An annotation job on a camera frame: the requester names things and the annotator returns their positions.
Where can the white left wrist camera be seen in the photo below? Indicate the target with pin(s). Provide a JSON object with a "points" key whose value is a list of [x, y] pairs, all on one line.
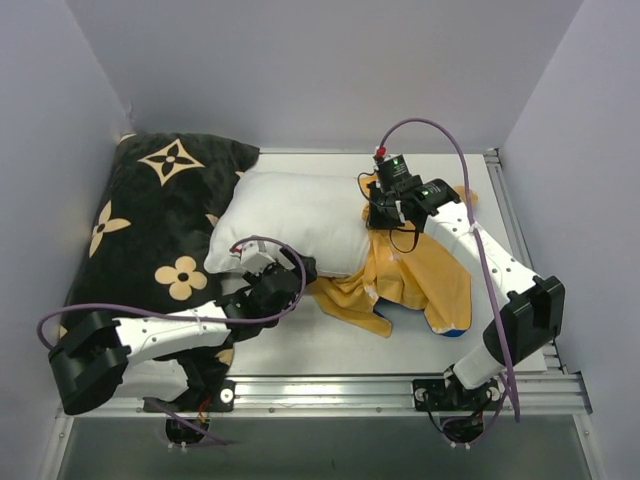
{"points": [[252, 257]]}

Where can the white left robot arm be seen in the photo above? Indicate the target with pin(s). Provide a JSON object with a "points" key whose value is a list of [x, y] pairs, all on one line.
{"points": [[178, 360]]}

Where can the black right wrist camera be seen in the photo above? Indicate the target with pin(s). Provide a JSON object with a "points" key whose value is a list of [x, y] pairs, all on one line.
{"points": [[392, 171]]}

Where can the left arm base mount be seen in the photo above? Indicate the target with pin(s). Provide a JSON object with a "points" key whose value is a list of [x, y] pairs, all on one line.
{"points": [[189, 417]]}

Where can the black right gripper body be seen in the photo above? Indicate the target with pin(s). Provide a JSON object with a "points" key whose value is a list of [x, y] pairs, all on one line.
{"points": [[382, 211]]}

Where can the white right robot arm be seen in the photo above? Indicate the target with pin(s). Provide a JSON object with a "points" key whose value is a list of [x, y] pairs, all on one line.
{"points": [[528, 309]]}

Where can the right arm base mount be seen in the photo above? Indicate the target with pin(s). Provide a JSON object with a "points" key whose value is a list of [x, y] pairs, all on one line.
{"points": [[461, 416]]}

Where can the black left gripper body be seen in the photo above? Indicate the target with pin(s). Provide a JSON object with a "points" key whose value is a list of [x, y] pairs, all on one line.
{"points": [[298, 260]]}

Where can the yellow blue cartoon pillowcase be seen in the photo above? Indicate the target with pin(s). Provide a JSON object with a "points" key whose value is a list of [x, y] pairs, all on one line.
{"points": [[366, 266]]}

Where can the white pillow insert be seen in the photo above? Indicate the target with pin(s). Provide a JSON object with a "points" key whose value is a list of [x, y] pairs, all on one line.
{"points": [[318, 216]]}

